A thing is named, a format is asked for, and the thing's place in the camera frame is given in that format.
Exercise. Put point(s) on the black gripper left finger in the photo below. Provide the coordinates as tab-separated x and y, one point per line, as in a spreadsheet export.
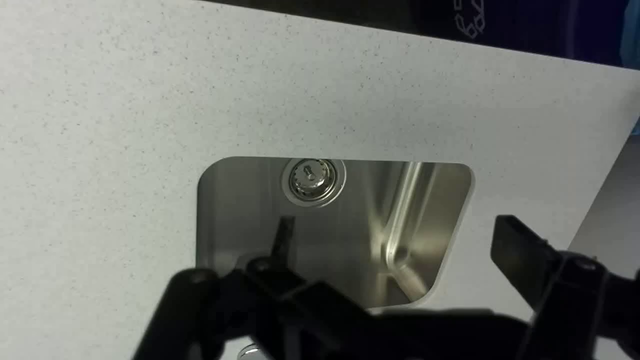
226	313

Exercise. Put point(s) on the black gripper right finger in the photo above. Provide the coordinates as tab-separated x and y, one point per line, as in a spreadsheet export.
572	301

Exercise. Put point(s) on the stainless steel sink basin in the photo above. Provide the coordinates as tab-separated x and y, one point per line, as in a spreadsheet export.
347	241

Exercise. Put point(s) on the metal drain strainer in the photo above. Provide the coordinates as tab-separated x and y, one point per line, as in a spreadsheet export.
312	181

